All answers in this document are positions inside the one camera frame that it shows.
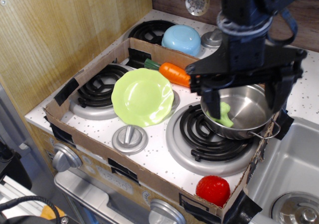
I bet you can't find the back left black burner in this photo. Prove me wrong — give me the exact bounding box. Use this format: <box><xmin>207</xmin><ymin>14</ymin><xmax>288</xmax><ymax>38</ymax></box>
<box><xmin>123</xmin><ymin>20</ymin><xmax>175</xmax><ymax>45</ymax></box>

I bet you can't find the black cable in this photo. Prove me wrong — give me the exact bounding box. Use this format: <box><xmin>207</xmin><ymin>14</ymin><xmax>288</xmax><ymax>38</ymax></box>
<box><xmin>0</xmin><ymin>195</ymin><xmax>61</xmax><ymax>224</ymax></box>

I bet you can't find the left silver oven knob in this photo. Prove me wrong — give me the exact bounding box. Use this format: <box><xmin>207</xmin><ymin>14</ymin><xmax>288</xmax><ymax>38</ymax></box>
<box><xmin>52</xmin><ymin>143</ymin><xmax>82</xmax><ymax>172</ymax></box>

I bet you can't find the front silver stove knob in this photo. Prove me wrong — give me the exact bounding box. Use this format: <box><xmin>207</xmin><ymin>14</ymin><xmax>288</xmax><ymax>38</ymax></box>
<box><xmin>112</xmin><ymin>125</ymin><xmax>148</xmax><ymax>155</ymax></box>

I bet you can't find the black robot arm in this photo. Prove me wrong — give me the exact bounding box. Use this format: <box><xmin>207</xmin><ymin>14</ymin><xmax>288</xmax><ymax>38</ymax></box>
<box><xmin>186</xmin><ymin>0</ymin><xmax>307</xmax><ymax>118</ymax></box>

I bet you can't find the right silver oven knob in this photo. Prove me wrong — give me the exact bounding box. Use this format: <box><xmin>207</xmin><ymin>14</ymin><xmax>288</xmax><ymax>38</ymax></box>
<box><xmin>149</xmin><ymin>199</ymin><xmax>186</xmax><ymax>224</ymax></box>

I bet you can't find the light green plastic plate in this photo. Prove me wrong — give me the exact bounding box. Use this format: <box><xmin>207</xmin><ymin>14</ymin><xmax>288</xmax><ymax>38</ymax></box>
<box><xmin>111</xmin><ymin>68</ymin><xmax>174</xmax><ymax>127</ymax></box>

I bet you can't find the green toy broccoli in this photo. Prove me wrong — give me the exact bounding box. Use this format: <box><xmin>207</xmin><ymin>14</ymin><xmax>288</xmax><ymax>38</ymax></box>
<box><xmin>205</xmin><ymin>102</ymin><xmax>234</xmax><ymax>128</ymax></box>

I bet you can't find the back silver stove knob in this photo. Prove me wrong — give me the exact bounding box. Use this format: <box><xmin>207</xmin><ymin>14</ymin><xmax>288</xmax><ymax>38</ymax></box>
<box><xmin>201</xmin><ymin>28</ymin><xmax>222</xmax><ymax>49</ymax></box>

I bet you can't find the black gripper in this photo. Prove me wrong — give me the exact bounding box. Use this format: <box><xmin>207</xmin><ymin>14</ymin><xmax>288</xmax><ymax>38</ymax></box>
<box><xmin>185</xmin><ymin>37</ymin><xmax>307</xmax><ymax>119</ymax></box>

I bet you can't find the stainless steel pan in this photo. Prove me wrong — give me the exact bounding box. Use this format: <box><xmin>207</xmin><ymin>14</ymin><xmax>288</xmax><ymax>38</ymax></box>
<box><xmin>200</xmin><ymin>85</ymin><xmax>281</xmax><ymax>140</ymax></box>

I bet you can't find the silver oven knob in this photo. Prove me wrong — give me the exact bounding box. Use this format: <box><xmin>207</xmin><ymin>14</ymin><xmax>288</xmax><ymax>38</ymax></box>
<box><xmin>149</xmin><ymin>199</ymin><xmax>186</xmax><ymax>224</ymax></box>
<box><xmin>52</xmin><ymin>143</ymin><xmax>82</xmax><ymax>172</ymax></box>

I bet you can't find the orange toy carrot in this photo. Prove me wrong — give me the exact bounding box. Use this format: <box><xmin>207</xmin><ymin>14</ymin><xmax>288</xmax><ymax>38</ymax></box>
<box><xmin>144</xmin><ymin>58</ymin><xmax>190</xmax><ymax>88</ymax></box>

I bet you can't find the grey toy sink basin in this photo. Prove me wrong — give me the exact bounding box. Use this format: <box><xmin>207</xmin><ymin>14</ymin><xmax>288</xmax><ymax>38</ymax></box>
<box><xmin>247</xmin><ymin>117</ymin><xmax>319</xmax><ymax>224</ymax></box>

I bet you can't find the front left black burner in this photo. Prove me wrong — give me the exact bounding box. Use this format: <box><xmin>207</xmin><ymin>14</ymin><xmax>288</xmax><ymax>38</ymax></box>
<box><xmin>70</xmin><ymin>63</ymin><xmax>133</xmax><ymax>120</ymax></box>

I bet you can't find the hanging silver strainer ladle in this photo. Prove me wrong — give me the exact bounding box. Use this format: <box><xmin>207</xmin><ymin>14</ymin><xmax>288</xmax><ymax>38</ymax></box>
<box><xmin>185</xmin><ymin>0</ymin><xmax>210</xmax><ymax>16</ymax></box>

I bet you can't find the silver oven door handle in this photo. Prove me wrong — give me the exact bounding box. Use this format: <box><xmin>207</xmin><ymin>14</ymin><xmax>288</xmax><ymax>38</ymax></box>
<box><xmin>54</xmin><ymin>171</ymin><xmax>131</xmax><ymax>224</ymax></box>

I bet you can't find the yellow object at bottom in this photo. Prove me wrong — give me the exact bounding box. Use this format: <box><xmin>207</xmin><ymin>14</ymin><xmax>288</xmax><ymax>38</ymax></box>
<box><xmin>40</xmin><ymin>205</ymin><xmax>65</xmax><ymax>220</ymax></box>

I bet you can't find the silver stove knob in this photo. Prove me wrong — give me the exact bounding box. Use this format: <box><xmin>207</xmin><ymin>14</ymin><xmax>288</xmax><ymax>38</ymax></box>
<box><xmin>112</xmin><ymin>125</ymin><xmax>148</xmax><ymax>155</ymax></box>
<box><xmin>201</xmin><ymin>28</ymin><xmax>222</xmax><ymax>49</ymax></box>

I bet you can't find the brown cardboard fence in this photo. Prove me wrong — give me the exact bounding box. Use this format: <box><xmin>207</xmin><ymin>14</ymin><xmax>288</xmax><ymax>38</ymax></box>
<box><xmin>43</xmin><ymin>37</ymin><xmax>295</xmax><ymax>224</ymax></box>

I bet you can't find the silver sink drain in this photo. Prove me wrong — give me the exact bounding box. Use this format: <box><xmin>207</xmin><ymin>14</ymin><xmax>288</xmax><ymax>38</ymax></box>
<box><xmin>270</xmin><ymin>192</ymin><xmax>319</xmax><ymax>224</ymax></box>

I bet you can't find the light blue plastic bowl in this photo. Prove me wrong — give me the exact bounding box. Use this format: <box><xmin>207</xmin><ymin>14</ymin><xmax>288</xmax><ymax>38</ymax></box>
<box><xmin>161</xmin><ymin>25</ymin><xmax>201</xmax><ymax>57</ymax></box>

